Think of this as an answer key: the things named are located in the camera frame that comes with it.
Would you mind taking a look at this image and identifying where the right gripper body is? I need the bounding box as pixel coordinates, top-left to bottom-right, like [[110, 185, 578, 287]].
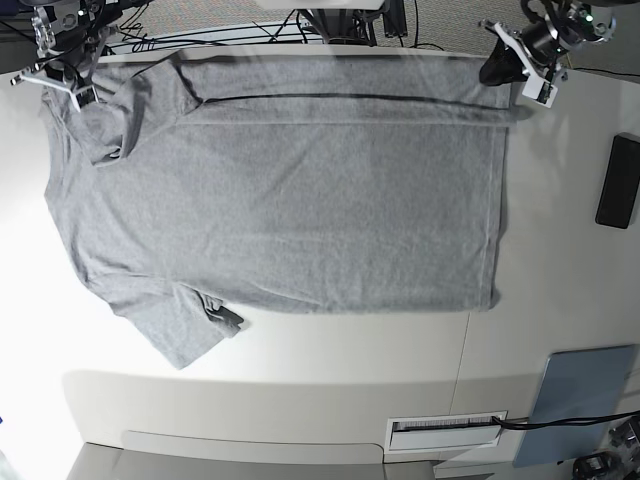
[[44, 44, 95, 83]]

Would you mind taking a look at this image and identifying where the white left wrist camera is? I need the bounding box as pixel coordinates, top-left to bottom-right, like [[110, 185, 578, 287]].
[[521, 75, 558, 108]]

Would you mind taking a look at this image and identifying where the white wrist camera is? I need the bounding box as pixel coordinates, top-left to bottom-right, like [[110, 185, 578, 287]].
[[70, 85, 99, 111], [521, 75, 558, 108]]

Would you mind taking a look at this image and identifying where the blue-grey flat board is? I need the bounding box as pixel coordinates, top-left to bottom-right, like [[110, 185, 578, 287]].
[[513, 345, 636, 468]]

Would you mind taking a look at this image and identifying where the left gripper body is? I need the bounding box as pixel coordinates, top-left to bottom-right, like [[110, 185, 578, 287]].
[[521, 17, 563, 65]]

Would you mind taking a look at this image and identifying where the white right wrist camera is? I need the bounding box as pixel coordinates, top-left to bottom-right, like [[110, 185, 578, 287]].
[[70, 85, 99, 111]]

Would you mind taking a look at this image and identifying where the black cable on table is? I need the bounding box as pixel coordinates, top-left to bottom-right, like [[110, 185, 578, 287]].
[[492, 411, 640, 432]]

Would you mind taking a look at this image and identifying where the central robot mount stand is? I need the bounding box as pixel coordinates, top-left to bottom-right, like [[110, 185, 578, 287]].
[[295, 1, 408, 47]]

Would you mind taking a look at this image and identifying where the black rectangular box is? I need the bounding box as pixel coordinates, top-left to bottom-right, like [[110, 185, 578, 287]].
[[595, 133, 639, 229]]

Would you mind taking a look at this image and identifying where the grey T-shirt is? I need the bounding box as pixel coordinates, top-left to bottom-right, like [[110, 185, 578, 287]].
[[41, 55, 515, 368]]

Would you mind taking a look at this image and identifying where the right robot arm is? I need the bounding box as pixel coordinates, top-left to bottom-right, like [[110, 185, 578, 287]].
[[12, 1, 530, 107]]

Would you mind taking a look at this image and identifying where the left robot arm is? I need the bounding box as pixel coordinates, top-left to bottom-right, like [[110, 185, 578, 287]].
[[479, 1, 616, 86]]

